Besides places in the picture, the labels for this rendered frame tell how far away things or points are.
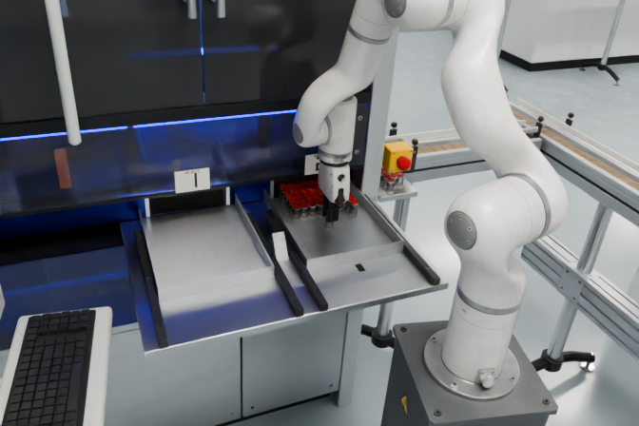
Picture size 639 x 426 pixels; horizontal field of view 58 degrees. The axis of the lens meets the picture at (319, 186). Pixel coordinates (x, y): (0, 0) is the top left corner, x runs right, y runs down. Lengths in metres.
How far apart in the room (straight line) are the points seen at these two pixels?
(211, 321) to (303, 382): 0.87
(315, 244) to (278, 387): 0.71
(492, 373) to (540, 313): 1.67
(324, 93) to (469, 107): 0.38
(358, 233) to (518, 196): 0.63
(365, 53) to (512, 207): 0.46
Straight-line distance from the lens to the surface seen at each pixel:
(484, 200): 0.96
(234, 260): 1.42
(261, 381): 2.00
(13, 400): 1.28
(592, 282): 2.17
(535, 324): 2.80
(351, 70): 1.25
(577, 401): 2.54
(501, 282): 1.05
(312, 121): 1.28
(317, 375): 2.08
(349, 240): 1.50
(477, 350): 1.16
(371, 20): 1.19
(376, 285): 1.37
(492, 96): 1.01
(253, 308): 1.29
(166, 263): 1.43
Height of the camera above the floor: 1.74
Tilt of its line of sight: 30 degrees down
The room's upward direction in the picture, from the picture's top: 4 degrees clockwise
